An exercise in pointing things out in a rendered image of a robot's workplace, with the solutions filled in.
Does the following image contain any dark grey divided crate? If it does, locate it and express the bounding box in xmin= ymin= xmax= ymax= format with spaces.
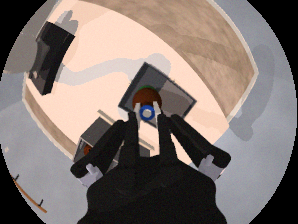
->
xmin=72 ymin=116 xmax=150 ymax=174

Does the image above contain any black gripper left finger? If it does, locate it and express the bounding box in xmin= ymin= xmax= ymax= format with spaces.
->
xmin=70 ymin=103 xmax=141 ymax=195

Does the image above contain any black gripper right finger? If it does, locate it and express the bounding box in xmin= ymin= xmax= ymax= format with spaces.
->
xmin=153 ymin=101 xmax=231 ymax=193

